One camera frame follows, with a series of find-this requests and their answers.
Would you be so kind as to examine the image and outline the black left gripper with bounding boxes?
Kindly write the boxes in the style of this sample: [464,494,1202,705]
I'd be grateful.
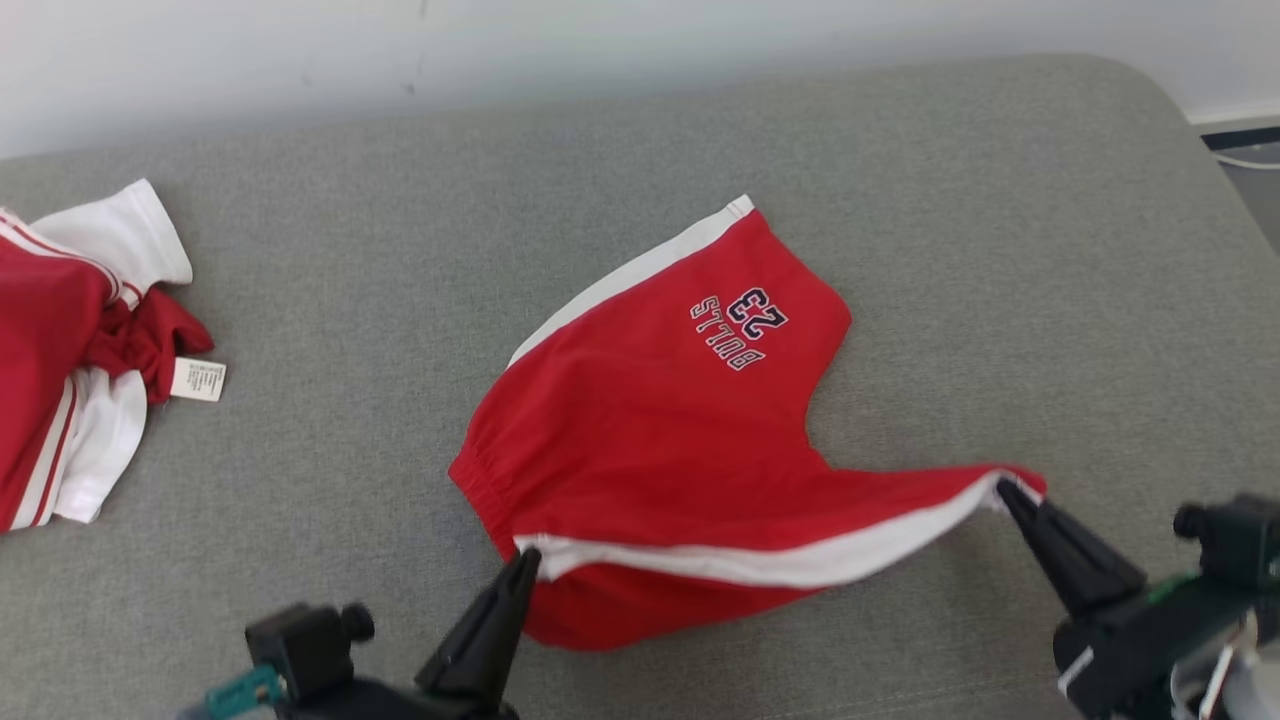
[280,548,542,720]

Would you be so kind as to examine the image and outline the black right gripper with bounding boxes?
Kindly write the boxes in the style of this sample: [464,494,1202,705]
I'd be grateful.
[1000,478,1253,720]

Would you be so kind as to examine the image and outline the red shorts with white stripes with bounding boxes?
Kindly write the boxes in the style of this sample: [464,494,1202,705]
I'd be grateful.
[448,195,1048,652]

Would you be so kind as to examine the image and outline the red jersey with white sleeves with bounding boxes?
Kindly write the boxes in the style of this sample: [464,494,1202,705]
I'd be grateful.
[0,178,228,534]

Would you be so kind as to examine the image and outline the grey fabric sofa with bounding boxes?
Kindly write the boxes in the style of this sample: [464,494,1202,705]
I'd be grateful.
[0,55,1280,720]

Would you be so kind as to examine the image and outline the black baseboard strip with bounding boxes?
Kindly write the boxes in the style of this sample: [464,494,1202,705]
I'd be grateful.
[1200,124,1280,153]

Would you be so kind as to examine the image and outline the teal left camera cable connector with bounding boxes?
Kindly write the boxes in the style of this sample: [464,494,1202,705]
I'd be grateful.
[205,665,287,720]

